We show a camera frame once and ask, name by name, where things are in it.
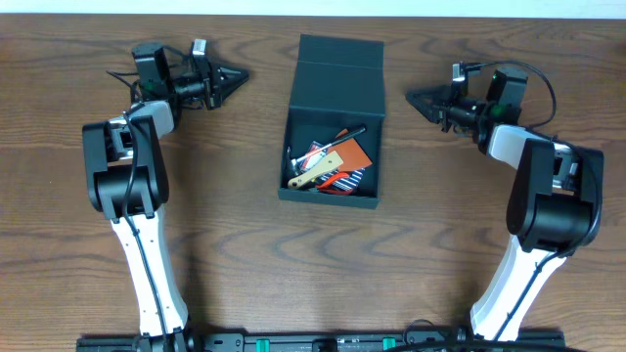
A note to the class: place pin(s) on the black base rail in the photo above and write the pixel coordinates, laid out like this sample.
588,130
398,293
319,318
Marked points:
421,335

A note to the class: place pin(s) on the hammer with black grip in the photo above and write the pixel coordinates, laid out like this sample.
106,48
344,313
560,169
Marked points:
292,167

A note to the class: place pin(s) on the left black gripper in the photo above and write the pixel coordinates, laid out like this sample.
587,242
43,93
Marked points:
213,87

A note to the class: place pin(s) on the orange scraper wooden handle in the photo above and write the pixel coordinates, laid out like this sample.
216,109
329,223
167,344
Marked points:
340,157

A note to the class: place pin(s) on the blue precision screwdriver set case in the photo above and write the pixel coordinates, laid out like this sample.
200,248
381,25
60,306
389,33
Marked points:
355,159

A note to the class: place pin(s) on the dark green box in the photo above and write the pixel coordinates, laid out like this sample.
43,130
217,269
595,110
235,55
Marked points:
338,84

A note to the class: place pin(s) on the red handled pliers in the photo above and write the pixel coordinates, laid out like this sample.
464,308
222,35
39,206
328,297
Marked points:
337,183

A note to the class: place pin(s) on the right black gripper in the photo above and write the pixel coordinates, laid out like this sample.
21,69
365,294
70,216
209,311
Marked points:
440,110

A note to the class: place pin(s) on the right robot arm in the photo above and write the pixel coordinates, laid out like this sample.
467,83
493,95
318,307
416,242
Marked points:
556,200

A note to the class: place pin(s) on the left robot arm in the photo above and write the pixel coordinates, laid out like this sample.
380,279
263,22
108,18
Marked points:
127,180

